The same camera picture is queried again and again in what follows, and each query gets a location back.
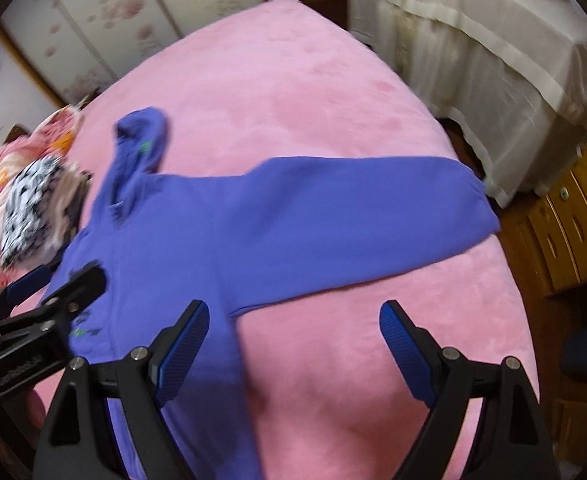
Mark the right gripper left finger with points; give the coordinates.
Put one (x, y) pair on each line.
(78, 440)

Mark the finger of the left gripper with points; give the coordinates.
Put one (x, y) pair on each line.
(68, 294)
(15, 293)

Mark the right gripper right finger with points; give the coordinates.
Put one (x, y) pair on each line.
(511, 441)

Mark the purple zip hoodie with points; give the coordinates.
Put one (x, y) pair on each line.
(280, 387)

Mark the dark grey folded garment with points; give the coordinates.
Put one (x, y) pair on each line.
(75, 207)

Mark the black white graffiti garment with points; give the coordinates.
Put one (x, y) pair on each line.
(26, 222)

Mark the pink floral quilt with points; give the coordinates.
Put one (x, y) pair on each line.
(53, 136)

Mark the pink bed blanket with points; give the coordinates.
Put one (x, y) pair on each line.
(279, 80)

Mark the wooden drawer cabinet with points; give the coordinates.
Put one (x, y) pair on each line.
(547, 235)

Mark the floral wardrobe sliding doors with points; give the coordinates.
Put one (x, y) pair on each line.
(65, 49)

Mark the beige lace covered furniture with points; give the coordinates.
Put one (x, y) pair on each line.
(511, 73)

